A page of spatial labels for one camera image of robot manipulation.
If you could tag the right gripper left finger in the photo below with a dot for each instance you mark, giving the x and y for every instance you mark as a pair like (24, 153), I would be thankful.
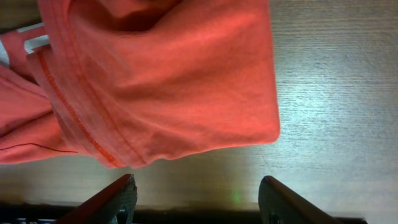
(115, 204)

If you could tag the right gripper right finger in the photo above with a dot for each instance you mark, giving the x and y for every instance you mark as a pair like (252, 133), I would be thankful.
(280, 204)

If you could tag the orange t-shirt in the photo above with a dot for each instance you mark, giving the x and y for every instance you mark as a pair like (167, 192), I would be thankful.
(131, 82)

